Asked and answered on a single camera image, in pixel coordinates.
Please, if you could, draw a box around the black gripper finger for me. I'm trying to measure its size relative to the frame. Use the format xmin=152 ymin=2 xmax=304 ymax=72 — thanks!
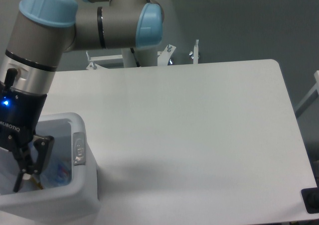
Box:
xmin=12 ymin=134 xmax=55 ymax=193

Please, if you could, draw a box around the white frame at right edge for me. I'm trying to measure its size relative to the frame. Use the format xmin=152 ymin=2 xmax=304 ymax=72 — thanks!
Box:
xmin=295 ymin=70 xmax=319 ymax=118

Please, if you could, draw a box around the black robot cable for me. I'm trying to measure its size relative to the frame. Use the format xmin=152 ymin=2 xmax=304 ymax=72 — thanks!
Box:
xmin=129 ymin=47 xmax=142 ymax=68

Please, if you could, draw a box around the crushed clear plastic bottle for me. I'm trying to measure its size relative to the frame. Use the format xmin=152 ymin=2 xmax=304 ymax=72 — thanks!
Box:
xmin=40 ymin=157 xmax=72 ymax=189

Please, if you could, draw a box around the white plastic trash can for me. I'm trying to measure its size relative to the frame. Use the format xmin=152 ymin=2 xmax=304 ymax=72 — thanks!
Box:
xmin=0 ymin=112 xmax=101 ymax=223

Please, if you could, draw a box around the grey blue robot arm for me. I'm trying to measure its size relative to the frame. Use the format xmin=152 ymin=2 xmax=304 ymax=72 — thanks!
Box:
xmin=0 ymin=0 xmax=164 ymax=192

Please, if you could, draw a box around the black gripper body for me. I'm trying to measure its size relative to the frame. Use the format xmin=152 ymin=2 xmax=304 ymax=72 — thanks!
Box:
xmin=0 ymin=83 xmax=47 ymax=152

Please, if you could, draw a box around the black clamp at table edge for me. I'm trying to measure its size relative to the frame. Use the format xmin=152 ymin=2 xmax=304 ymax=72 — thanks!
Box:
xmin=301 ymin=187 xmax=319 ymax=214

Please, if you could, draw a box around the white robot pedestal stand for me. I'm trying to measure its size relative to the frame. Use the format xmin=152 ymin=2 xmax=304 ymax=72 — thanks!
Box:
xmin=85 ymin=38 xmax=201 ymax=71

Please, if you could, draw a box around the trash inside the can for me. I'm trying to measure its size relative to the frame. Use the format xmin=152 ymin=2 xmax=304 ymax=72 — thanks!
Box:
xmin=23 ymin=174 xmax=44 ymax=190

